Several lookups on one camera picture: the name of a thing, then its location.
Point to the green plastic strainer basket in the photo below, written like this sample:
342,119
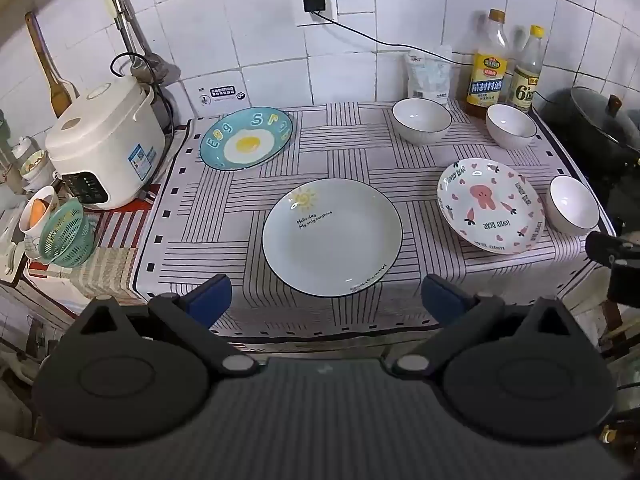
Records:
70,235

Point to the white sun print plate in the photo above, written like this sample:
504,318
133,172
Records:
332,240

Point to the white rice cooker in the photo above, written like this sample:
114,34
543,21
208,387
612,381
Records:
107,145

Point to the clear yellow cap bottle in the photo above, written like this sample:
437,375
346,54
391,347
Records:
527,80

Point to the white wall sticker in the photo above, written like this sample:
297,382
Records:
220,94

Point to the white wall socket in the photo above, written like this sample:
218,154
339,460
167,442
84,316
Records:
297,5

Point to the red striped cloth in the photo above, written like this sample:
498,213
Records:
115,225

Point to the yellow label oil bottle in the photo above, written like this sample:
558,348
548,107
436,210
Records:
487,75

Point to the blue fried egg plate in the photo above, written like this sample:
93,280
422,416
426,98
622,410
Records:
245,140

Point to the striped white tablecloth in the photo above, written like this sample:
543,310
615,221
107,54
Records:
360,160

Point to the small white ribbed bowl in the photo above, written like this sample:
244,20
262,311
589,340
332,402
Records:
572,205

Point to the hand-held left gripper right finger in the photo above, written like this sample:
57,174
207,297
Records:
441,296

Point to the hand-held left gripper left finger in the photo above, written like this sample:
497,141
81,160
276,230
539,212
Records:
210,296

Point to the white plastic seasoning bag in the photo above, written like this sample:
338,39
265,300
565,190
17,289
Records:
427,75

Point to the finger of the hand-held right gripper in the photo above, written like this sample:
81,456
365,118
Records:
602,249

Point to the wooden spatula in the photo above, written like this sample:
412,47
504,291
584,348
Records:
52,85

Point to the black gas stove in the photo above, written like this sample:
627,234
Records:
617,200

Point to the glass wok lid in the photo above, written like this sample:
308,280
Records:
600,120

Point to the pink rabbit print plate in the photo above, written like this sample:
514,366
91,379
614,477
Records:
487,205

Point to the white cup with egg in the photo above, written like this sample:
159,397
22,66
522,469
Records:
32,222

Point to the metal ladle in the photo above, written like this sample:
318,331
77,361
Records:
122,15

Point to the black wok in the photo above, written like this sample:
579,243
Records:
575,130

